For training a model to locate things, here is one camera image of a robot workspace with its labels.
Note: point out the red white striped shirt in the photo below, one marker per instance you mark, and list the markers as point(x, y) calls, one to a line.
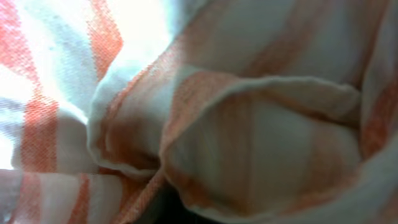
point(233, 111)

